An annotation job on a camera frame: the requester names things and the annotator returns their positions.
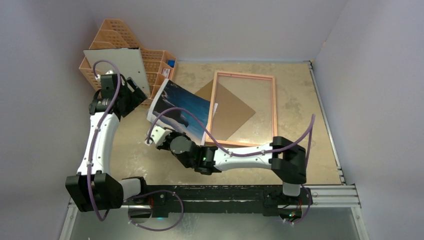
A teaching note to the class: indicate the brown cardboard backing board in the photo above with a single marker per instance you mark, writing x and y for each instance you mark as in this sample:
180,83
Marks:
230,114

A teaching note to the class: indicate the blue mountain photo print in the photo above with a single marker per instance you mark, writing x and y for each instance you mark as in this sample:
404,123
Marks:
171,95

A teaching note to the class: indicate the grey board in organizer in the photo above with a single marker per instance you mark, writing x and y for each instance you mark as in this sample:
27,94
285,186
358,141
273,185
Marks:
128,61

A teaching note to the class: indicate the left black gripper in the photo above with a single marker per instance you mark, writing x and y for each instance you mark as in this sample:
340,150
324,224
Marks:
137,98

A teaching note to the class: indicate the red white small box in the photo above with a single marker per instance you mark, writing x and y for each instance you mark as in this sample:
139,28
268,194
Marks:
166,72

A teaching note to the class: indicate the orange plastic desk organizer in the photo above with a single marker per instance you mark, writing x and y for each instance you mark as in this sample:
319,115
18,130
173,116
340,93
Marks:
115,34

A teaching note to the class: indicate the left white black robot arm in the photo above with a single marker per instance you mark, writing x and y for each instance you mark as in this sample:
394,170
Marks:
93,187

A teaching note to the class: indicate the blue item in organizer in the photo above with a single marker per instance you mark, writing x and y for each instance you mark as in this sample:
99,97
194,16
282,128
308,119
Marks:
171,63

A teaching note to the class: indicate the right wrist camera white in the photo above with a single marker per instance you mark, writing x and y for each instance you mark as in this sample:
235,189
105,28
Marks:
157,136

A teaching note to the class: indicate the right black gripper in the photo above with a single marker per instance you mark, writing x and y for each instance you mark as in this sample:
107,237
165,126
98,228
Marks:
163,141

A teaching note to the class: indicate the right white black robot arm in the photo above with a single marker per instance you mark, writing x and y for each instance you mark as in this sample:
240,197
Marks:
283,157

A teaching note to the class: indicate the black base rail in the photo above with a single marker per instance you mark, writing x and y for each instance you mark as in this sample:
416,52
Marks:
267,200

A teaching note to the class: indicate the pink wooden photo frame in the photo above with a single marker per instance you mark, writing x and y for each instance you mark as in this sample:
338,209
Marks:
275,109

